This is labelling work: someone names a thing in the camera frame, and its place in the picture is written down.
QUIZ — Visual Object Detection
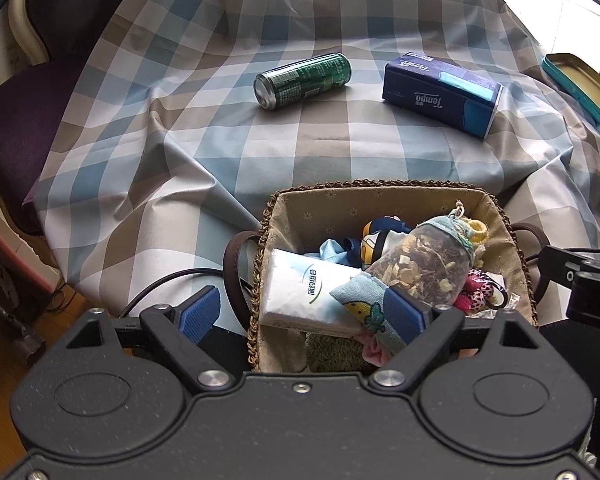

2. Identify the light blue face mask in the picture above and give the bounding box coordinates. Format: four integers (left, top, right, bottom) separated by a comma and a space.
318, 238, 349, 266

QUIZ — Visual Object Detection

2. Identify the yellow fluffy towel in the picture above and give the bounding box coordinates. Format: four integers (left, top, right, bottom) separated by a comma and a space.
463, 217, 489, 257

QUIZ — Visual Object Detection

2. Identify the teal metal tin lid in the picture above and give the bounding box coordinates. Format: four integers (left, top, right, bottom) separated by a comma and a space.
542, 53, 600, 126

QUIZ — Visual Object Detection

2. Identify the blue tempo tissue box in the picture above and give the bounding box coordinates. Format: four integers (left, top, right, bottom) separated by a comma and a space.
382, 52, 503, 140

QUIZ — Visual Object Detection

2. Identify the beige lace pink ornament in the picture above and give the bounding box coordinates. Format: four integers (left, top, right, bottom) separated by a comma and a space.
453, 269, 520, 320

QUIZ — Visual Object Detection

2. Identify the woven fabric-lined basket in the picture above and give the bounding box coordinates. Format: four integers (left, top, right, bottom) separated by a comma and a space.
223, 180, 539, 373

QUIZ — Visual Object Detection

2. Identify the green beverage can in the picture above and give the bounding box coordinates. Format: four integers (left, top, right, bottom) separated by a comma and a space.
253, 52, 352, 110

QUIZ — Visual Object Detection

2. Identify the pink soft cloth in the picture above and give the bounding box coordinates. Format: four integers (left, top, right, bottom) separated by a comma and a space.
353, 332, 393, 367

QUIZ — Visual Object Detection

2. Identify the checkered plaid cloth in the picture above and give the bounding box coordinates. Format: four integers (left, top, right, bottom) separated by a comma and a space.
34, 0, 600, 309

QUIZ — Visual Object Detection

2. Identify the white tissue pack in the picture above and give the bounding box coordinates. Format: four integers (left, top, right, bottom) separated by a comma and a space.
259, 249, 363, 338

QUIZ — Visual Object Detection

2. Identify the navy white orange scarf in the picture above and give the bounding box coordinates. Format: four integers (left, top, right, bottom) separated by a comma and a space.
342, 216, 412, 269

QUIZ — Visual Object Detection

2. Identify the light blue sachet pouch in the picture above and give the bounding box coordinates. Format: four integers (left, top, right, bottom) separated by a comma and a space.
330, 202, 475, 354

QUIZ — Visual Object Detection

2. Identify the dark purple chair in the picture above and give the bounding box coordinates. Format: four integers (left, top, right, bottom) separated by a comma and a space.
0, 0, 122, 235

